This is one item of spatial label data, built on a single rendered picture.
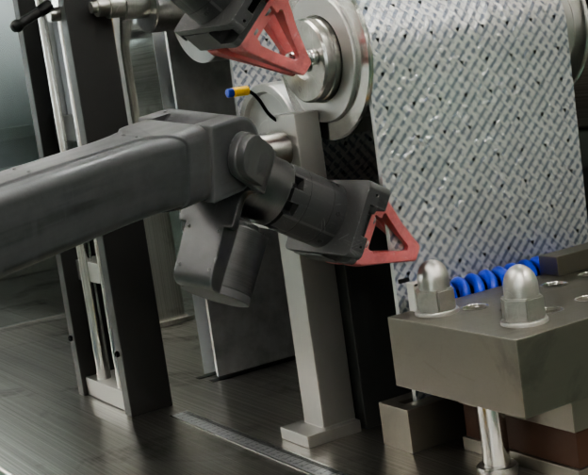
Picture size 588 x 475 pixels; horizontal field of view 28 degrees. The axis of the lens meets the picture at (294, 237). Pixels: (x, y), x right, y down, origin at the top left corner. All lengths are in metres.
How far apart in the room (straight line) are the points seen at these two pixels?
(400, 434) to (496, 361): 0.19
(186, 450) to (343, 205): 0.32
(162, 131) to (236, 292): 0.15
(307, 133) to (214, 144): 0.23
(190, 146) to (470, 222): 0.35
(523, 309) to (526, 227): 0.24
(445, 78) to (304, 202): 0.20
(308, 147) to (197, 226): 0.19
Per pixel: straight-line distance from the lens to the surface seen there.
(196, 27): 1.00
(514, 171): 1.12
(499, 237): 1.11
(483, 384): 0.91
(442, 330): 0.94
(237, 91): 1.09
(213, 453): 1.13
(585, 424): 0.94
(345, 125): 1.05
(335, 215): 0.97
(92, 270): 1.36
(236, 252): 0.92
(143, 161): 0.80
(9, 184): 0.73
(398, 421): 1.06
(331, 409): 1.12
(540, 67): 1.15
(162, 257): 1.75
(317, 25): 1.04
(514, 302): 0.90
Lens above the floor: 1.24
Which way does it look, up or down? 8 degrees down
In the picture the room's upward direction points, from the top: 8 degrees counter-clockwise
